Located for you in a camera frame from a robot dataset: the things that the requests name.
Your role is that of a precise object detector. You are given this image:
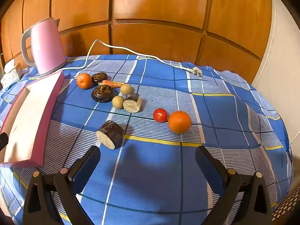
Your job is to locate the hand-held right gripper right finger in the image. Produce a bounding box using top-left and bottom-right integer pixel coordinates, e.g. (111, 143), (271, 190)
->
(195, 146), (273, 225)

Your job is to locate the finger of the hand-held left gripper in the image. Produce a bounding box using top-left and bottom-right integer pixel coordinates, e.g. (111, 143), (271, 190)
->
(0, 132), (9, 151)

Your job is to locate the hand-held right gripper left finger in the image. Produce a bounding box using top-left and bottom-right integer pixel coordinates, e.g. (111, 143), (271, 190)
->
(22, 145), (101, 225)

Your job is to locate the pink rimmed white tray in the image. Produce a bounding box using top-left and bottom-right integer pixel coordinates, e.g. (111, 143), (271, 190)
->
(0, 71), (65, 168)

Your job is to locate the cut eggplant piece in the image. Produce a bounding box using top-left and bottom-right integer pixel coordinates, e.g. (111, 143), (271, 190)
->
(123, 93), (142, 113)
(96, 120), (125, 149)

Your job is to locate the beige round fruit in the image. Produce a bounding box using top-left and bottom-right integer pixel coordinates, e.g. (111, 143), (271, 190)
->
(112, 96), (124, 109)
(120, 83), (132, 95)

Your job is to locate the red tomato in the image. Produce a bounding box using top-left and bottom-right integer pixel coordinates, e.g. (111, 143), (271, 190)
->
(153, 108), (168, 123)

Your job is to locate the large dark round fruit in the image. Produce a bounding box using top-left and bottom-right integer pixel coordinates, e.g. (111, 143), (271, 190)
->
(91, 85), (114, 103)

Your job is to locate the small orange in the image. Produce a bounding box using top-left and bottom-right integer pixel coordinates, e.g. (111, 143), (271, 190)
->
(76, 73), (92, 89)

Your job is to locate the large orange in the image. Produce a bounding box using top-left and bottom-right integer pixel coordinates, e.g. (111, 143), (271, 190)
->
(168, 111), (191, 134)

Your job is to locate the blue plaid tablecloth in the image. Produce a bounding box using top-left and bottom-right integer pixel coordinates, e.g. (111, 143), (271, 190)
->
(0, 54), (293, 225)

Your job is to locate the stack of white items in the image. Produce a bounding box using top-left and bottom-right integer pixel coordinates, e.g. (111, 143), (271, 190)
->
(0, 64), (23, 89)

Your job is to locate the small white box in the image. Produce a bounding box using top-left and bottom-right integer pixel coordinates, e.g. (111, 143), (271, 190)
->
(4, 61), (16, 73)

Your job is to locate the carrot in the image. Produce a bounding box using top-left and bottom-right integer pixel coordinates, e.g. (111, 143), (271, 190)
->
(98, 80), (124, 89)

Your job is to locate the small dark round fruit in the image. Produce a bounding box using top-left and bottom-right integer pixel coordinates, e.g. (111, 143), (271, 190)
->
(91, 73), (108, 85)

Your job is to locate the woven rattan chair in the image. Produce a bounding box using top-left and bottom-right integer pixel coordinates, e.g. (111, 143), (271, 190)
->
(272, 190), (298, 222)

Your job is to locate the pink electric kettle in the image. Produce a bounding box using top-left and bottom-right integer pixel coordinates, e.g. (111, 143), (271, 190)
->
(21, 17), (67, 76)

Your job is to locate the wooden panel cabinet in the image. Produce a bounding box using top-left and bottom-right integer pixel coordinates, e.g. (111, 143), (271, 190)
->
(0, 0), (276, 85)

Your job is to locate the white power cable with plug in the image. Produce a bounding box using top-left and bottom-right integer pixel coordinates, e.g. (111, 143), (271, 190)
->
(55, 39), (203, 77)

